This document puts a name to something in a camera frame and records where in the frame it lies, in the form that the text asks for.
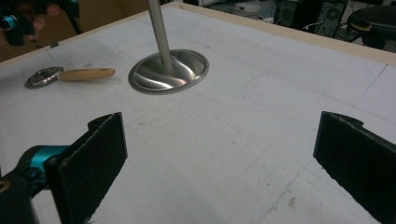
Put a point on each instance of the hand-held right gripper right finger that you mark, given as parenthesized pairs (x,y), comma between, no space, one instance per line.
(358,161)

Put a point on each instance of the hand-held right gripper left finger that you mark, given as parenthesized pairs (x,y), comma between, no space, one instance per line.
(93,161)

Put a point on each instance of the printed cardboard box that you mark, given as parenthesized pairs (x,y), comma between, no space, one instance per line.
(53,31)

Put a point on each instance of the black tape piece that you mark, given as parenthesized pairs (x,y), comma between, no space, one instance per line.
(54,44)

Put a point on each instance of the plain cardboard box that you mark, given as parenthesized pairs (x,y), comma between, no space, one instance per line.
(109,14)

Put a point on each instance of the metal stand with round base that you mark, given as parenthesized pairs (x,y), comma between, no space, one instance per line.
(168,74)

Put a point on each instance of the black round stool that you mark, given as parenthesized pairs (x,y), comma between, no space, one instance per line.
(373,21)

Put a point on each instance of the black computer tower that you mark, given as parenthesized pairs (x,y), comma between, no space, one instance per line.
(295,14)
(333,18)

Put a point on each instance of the white round object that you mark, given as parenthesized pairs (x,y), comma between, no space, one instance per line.
(247,7)

